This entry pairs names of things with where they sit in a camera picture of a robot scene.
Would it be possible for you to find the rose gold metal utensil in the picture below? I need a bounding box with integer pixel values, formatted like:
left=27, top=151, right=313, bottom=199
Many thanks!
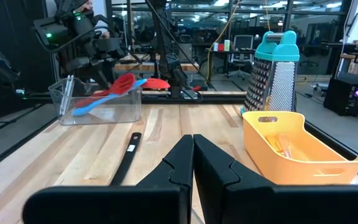
left=277, top=133, right=293, bottom=159

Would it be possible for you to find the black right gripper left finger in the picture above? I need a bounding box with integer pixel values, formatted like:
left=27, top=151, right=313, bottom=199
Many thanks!
left=22, top=134, right=195, bottom=224

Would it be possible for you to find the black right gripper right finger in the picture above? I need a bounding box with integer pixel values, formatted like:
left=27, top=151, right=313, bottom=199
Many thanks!
left=194, top=134, right=358, bottom=224

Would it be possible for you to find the yellow plastic bin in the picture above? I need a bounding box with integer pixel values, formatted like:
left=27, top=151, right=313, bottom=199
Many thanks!
left=242, top=111, right=358, bottom=186

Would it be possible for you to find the wooden workbench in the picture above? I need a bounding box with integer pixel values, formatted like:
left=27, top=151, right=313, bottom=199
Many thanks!
left=113, top=54, right=200, bottom=74

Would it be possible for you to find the clear plastic bin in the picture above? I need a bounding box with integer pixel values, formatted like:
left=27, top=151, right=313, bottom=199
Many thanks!
left=47, top=76, right=142, bottom=126

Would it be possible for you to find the grey office chair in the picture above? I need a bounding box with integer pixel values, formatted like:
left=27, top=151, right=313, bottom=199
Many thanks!
left=227, top=34, right=257, bottom=80

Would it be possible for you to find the steel box grater teal handle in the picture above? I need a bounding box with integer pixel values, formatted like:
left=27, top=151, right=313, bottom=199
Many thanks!
left=241, top=30, right=300, bottom=114

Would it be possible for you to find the yellow hose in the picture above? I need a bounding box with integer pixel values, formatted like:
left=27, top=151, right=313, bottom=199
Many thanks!
left=205, top=0, right=242, bottom=84

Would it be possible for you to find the red silicone spoon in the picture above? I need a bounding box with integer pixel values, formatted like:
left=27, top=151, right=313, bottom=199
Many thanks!
left=74, top=77, right=171, bottom=109

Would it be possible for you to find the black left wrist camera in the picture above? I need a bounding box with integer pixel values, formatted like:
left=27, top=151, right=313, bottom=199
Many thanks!
left=32, top=17, right=71, bottom=53

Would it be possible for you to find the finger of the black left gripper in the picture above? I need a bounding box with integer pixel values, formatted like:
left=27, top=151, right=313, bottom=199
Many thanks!
left=96, top=67, right=113, bottom=91

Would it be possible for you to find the computer tower with blue lights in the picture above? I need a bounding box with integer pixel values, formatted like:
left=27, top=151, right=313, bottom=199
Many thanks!
left=323, top=77, right=358, bottom=118

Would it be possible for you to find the light blue silicone spoon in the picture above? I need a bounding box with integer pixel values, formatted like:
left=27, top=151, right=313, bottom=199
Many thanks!
left=71, top=78, right=148, bottom=117

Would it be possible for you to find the small orange plastic piece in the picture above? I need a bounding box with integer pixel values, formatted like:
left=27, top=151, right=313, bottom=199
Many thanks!
left=265, top=134, right=282, bottom=154

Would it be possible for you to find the black silicone spoon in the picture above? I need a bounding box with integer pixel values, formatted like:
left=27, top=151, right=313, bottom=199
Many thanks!
left=109, top=131, right=143, bottom=187

